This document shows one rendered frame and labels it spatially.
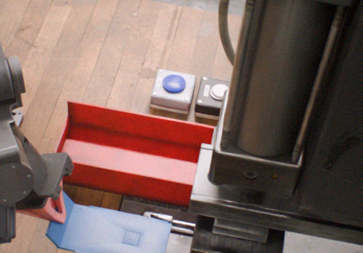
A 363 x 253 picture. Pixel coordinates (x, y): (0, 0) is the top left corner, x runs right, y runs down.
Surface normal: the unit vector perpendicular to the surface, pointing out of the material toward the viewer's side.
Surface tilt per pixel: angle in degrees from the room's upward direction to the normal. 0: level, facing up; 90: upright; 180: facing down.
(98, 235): 0
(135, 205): 0
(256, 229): 0
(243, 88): 90
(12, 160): 77
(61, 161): 25
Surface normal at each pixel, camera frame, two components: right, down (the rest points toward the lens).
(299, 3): -0.12, 0.75
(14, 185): 0.40, 0.55
